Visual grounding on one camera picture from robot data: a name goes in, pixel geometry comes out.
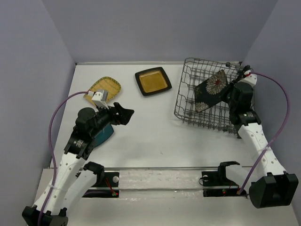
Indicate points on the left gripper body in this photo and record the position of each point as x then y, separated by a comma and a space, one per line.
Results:
106, 117

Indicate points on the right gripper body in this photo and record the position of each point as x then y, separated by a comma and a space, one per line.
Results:
231, 103

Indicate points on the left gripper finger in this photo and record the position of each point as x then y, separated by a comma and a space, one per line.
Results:
118, 108
124, 116

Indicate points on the dark teal blue plate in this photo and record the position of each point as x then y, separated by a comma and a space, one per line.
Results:
104, 135

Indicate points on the black floral square plate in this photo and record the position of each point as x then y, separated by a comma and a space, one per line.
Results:
207, 94

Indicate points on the yellow green striped plate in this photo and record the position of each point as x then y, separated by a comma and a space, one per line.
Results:
110, 85

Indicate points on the amber square plate black rim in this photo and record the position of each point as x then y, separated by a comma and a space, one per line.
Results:
152, 81

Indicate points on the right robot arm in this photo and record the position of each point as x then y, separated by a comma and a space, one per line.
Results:
267, 183

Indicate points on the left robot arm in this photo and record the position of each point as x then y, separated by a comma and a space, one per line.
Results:
75, 174

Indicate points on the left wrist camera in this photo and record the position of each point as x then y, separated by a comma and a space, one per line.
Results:
99, 98

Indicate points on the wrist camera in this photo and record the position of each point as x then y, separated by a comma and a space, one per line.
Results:
248, 77
99, 98

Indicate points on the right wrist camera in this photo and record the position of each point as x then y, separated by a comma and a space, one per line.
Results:
248, 77

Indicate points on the grey wire dish rack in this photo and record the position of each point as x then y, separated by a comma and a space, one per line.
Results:
194, 72

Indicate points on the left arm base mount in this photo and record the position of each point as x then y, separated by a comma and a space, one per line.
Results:
106, 186

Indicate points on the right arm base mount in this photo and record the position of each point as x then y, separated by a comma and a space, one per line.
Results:
216, 185

